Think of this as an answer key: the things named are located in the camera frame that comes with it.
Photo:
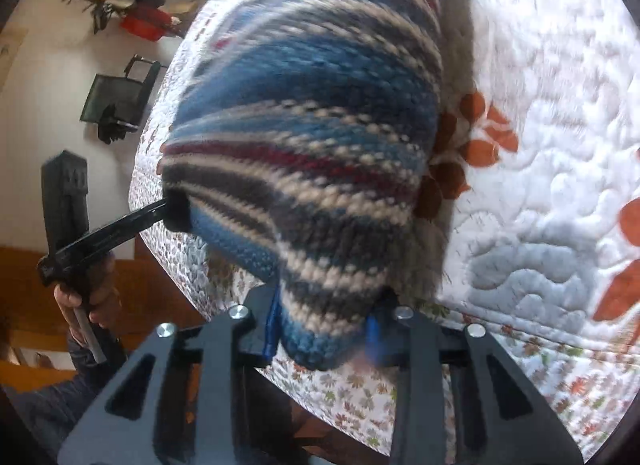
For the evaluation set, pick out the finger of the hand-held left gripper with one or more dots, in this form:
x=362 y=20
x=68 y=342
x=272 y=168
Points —
x=125 y=227

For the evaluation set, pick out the person's left forearm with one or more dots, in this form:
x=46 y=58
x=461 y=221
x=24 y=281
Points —
x=114 y=360

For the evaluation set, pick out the black chair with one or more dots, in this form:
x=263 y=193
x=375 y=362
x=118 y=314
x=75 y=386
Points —
x=112 y=95

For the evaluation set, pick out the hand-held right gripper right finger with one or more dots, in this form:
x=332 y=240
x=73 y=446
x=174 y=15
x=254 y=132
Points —
x=372 y=340

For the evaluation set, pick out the floral quilted bedspread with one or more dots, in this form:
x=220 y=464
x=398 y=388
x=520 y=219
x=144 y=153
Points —
x=525 y=195

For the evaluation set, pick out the red hanging garment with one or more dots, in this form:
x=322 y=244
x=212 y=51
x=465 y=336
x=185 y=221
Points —
x=145 y=22

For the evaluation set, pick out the striped knit sweater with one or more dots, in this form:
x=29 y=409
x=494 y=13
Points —
x=310 y=145

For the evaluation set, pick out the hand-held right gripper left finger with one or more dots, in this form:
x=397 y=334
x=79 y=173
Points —
x=271 y=327

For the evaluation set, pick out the person's left hand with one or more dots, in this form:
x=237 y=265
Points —
x=105 y=295

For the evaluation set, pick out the person's leg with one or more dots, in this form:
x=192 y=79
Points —
x=45 y=410

